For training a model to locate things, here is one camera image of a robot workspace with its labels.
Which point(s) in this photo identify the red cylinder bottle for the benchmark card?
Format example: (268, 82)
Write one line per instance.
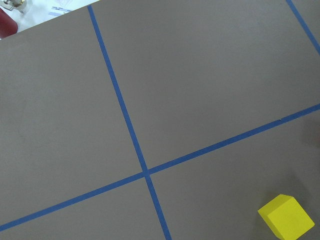
(8, 26)

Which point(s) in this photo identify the yellow cube block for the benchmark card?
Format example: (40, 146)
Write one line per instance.
(286, 218)

